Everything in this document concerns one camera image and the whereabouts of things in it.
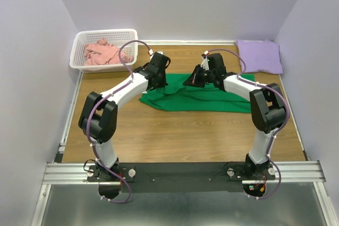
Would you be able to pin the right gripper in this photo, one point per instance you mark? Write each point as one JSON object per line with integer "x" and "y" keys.
{"x": 199, "y": 75}

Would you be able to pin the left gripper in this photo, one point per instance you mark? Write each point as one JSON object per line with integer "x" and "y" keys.
{"x": 161, "y": 78}

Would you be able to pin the green t-shirt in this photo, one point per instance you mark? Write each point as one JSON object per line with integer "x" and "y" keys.
{"x": 175, "y": 97}

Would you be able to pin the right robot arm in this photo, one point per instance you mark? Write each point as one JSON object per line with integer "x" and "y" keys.
{"x": 269, "y": 109}

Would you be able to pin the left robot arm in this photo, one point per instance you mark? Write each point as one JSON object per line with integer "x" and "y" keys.
{"x": 98, "y": 119}

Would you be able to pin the white plastic basket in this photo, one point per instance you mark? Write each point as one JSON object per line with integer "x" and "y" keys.
{"x": 117, "y": 37}

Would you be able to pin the pink t-shirt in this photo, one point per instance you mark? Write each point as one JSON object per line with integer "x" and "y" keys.
{"x": 101, "y": 53}

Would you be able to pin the folded purple t-shirt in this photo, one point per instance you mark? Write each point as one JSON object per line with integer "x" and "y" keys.
{"x": 259, "y": 56}

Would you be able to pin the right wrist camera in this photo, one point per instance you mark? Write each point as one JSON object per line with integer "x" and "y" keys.
{"x": 205, "y": 61}

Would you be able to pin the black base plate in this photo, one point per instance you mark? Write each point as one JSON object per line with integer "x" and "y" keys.
{"x": 182, "y": 177}

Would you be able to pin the aluminium rail frame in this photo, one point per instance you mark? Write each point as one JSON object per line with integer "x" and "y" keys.
{"x": 148, "y": 135}

